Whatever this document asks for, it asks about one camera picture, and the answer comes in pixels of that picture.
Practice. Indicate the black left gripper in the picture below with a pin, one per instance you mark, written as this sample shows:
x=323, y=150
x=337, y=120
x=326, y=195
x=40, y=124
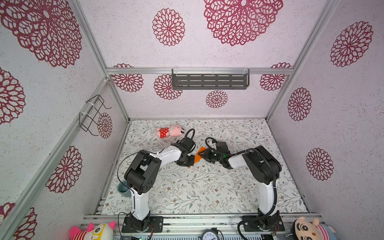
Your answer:
x=191, y=162

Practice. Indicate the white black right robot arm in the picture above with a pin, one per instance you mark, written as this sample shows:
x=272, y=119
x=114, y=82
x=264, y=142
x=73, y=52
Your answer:
x=264, y=167

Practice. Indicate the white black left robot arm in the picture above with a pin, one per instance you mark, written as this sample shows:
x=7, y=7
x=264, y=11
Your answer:
x=142, y=173

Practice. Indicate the grey wall shelf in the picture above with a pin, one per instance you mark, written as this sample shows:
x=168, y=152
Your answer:
x=229, y=80

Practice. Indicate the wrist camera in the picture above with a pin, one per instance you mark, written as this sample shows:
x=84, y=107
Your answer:
x=187, y=143
x=222, y=148

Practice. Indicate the orange square paper sheet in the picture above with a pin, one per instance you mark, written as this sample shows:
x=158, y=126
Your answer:
x=193, y=159

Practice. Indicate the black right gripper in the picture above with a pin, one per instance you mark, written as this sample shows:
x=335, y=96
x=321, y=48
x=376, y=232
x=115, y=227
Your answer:
x=207, y=155

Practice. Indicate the round gauge clock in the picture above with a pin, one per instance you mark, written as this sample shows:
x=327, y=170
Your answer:
x=210, y=234

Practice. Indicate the black wire wall rack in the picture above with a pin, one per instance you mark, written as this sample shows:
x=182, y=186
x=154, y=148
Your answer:
x=89, y=117

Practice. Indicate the pink white plush toy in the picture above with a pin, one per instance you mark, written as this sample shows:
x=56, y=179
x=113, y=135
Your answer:
x=99, y=232

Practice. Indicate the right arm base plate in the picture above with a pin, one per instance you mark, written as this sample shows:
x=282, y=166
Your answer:
x=272, y=223

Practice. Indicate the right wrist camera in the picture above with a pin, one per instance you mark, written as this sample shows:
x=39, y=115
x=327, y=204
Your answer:
x=222, y=148

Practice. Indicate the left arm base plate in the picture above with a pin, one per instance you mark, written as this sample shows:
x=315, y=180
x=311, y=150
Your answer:
x=147, y=225

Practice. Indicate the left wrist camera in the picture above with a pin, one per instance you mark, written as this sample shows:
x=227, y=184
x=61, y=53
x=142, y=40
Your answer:
x=187, y=143

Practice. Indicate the teal cup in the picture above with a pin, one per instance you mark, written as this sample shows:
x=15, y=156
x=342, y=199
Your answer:
x=123, y=189

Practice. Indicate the boy face plush toy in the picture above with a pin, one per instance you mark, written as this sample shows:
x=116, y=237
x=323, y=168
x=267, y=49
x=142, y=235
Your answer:
x=304, y=230

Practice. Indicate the pink pig plush toy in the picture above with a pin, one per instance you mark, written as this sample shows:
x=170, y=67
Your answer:
x=170, y=131

